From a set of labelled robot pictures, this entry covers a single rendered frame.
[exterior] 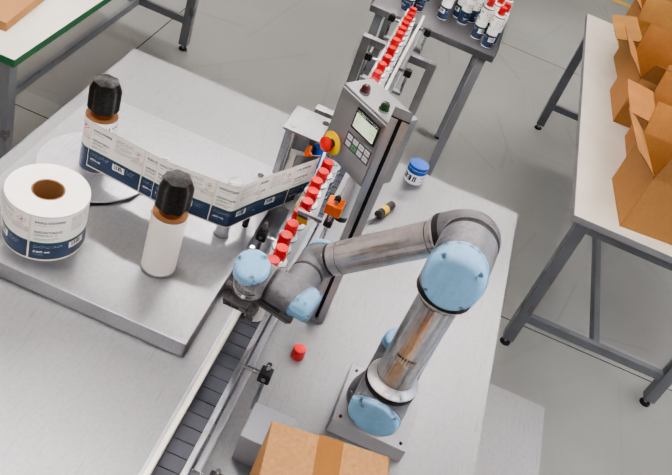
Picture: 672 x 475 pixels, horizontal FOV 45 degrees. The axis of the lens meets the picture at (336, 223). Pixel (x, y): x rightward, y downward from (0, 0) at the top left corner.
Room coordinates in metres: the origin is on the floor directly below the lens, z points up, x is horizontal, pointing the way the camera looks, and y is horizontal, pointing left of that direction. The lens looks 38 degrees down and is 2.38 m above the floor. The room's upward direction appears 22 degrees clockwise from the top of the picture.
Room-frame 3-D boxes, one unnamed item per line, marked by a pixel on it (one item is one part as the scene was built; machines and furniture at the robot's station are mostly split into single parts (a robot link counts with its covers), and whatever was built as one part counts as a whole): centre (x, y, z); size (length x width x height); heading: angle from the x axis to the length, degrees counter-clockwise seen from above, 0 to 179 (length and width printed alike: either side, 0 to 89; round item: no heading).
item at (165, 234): (1.48, 0.38, 1.03); 0.09 x 0.09 x 0.30
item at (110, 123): (1.74, 0.69, 1.04); 0.09 x 0.09 x 0.29
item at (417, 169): (2.39, -0.19, 0.87); 0.07 x 0.07 x 0.07
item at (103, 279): (1.69, 0.54, 0.86); 0.80 x 0.67 x 0.05; 178
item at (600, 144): (3.75, -1.27, 0.39); 2.20 x 0.80 x 0.78; 178
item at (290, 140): (1.97, 0.18, 1.01); 0.14 x 0.13 x 0.26; 178
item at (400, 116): (1.58, -0.05, 1.17); 0.04 x 0.04 x 0.67; 88
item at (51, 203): (1.44, 0.68, 0.95); 0.20 x 0.20 x 0.14
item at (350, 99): (1.65, 0.01, 1.38); 0.17 x 0.10 x 0.19; 53
